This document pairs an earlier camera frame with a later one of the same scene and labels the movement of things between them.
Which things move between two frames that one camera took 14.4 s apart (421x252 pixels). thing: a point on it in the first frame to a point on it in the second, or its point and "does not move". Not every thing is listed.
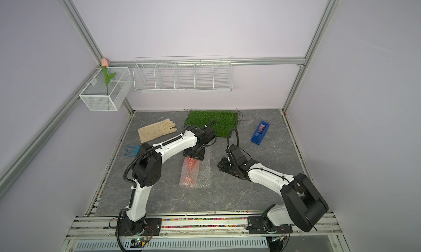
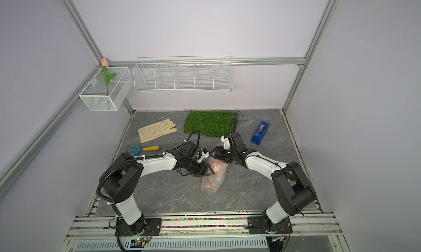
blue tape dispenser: (260, 132) does not move
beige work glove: (150, 132) does not move
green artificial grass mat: (226, 120) does not move
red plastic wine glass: (192, 164) to (211, 183)
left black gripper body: (197, 153) to (195, 167)
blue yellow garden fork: (135, 152) does not move
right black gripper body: (225, 166) to (225, 155)
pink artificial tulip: (104, 63) does not move
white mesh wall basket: (94, 95) does not move
